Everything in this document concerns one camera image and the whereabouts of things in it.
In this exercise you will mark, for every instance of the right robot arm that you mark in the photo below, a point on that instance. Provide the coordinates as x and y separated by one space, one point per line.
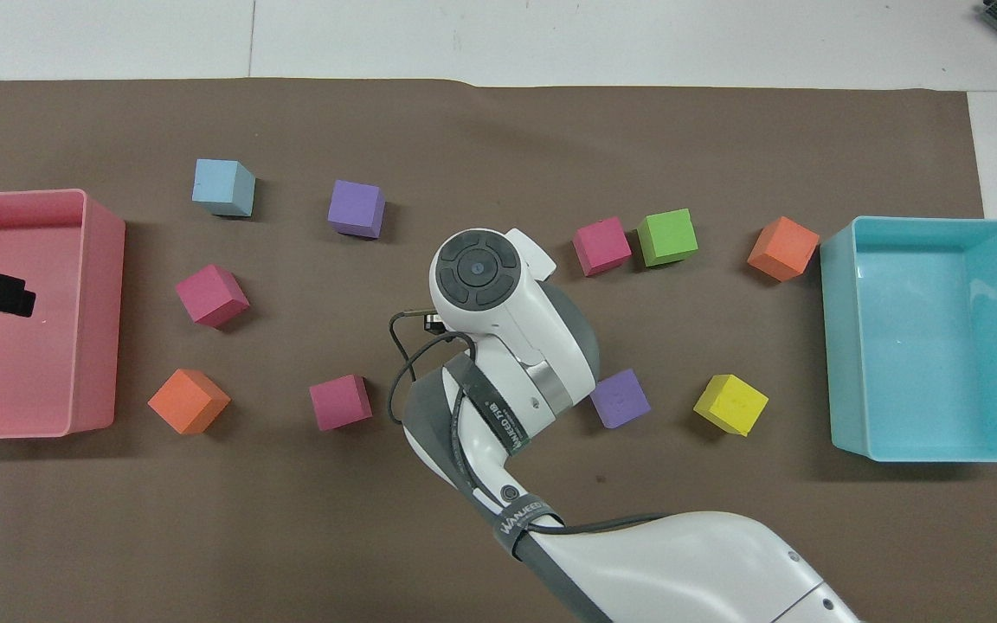
689 562

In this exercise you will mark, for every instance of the magenta foam block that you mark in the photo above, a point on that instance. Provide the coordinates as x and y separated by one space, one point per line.
339 402
209 294
601 245

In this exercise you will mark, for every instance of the purple foam block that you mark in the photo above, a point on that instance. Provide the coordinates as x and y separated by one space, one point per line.
620 398
355 206

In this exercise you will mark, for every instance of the green foam block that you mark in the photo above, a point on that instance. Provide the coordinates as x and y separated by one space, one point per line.
666 235

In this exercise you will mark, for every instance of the yellow foam block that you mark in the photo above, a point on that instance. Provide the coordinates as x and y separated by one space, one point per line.
730 404

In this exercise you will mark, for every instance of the orange foam block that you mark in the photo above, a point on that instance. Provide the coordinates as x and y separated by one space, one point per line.
187 400
782 247

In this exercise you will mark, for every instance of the light blue foam block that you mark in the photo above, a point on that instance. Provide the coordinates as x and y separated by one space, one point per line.
220 183

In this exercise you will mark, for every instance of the cyan plastic bin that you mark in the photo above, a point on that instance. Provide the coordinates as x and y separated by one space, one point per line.
931 346

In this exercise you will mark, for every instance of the pink plastic bin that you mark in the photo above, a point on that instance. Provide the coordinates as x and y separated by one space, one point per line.
48 363

